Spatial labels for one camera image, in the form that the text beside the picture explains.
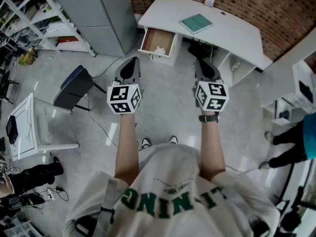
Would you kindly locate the blue chair black legs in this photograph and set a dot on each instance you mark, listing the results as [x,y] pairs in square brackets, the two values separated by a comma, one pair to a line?
[74,88]

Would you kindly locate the white shelf unit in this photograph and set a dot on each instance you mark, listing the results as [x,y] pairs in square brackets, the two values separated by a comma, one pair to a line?
[291,100]

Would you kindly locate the white shelf rack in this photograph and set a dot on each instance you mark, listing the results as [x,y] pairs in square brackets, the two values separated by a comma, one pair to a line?
[44,21]

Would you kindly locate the person's right white shoe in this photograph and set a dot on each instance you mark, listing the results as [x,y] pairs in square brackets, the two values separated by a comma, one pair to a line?
[173,139]

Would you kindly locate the white drawer brown inside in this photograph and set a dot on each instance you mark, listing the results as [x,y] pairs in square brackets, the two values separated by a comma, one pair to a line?
[158,39]

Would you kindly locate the white power strip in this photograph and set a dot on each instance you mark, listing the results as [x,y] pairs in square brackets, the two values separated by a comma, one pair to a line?
[51,194]

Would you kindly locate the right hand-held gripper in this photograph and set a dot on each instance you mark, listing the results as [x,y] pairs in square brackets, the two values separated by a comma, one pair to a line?
[213,96]

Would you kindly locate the person's right forearm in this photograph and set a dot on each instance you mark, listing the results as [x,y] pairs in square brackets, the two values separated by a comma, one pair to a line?
[212,147]

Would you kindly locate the grey metal cabinet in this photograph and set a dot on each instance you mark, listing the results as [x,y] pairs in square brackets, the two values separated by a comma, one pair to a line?
[98,16]

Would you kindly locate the white t-shirt green print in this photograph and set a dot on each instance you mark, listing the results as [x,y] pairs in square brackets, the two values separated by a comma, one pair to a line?
[172,194]

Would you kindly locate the small white table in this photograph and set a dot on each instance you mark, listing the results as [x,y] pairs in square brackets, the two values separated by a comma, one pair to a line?
[24,127]

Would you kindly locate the black device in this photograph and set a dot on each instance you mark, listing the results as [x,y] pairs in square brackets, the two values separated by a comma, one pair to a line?
[11,130]

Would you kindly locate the person's left white shoe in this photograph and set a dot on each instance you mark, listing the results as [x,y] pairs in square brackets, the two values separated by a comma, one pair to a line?
[146,142]

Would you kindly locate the white desk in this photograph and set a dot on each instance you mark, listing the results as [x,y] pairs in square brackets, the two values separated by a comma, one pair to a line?
[229,36]

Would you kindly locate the black item under desk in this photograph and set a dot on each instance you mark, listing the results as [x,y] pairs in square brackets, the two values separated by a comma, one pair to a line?
[201,49]

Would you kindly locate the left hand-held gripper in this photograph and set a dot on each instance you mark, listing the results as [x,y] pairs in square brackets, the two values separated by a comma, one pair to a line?
[123,96]

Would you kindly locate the black wristwatch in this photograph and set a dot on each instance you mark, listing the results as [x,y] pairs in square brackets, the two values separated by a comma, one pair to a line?
[209,118]

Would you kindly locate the yellow cardboard box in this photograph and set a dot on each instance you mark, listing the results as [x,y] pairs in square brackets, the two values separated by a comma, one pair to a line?
[27,57]

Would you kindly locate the white paper note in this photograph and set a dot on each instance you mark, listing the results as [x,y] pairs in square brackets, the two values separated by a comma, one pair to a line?
[209,1]

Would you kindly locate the person's left forearm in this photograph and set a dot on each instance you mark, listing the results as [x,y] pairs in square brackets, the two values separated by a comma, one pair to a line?
[127,144]

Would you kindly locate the person's white shoe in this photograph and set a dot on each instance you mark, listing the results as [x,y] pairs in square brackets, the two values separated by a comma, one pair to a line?
[146,142]
[173,139]

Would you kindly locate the green book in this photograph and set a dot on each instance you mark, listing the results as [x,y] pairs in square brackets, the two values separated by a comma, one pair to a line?
[196,23]

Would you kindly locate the black bag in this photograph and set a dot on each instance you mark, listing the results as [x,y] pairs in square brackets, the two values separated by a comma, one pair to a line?
[37,175]

